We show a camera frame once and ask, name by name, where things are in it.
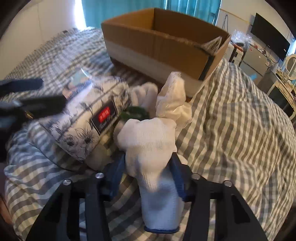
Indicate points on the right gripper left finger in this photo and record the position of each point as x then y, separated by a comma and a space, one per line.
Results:
59, 219

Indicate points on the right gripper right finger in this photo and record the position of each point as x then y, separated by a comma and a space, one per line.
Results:
234, 219

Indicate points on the fingers of the left gripper blurred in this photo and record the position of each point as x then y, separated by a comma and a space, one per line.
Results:
17, 112

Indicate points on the white work glove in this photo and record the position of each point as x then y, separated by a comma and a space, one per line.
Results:
148, 147

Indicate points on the light blue tissue pack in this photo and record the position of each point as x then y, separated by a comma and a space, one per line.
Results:
77, 82

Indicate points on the floral blue tissue pack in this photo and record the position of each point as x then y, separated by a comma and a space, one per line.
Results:
92, 108

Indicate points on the green item among gloves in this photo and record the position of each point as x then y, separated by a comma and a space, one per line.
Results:
134, 112

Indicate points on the translucent plastic bag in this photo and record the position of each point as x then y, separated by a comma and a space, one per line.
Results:
171, 101

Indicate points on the teal curtain middle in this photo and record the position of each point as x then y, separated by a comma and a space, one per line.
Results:
97, 11

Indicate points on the teal curtain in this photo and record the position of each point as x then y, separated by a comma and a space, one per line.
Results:
97, 11
206, 10

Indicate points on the white rolled glove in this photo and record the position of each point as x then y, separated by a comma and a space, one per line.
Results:
144, 96

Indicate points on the white dressing table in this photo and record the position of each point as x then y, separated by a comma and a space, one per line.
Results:
283, 89

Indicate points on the grey mini fridge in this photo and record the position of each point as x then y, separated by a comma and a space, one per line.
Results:
254, 63

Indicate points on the brown cardboard box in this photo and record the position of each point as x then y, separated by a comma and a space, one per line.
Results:
157, 42

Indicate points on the oval vanity mirror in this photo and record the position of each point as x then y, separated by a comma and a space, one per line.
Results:
290, 64

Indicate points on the white suitcase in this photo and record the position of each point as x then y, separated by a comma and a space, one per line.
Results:
234, 53

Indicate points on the teal curtain right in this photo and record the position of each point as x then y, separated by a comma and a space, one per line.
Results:
206, 10

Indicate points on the black wall television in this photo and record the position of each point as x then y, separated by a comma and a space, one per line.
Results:
268, 34

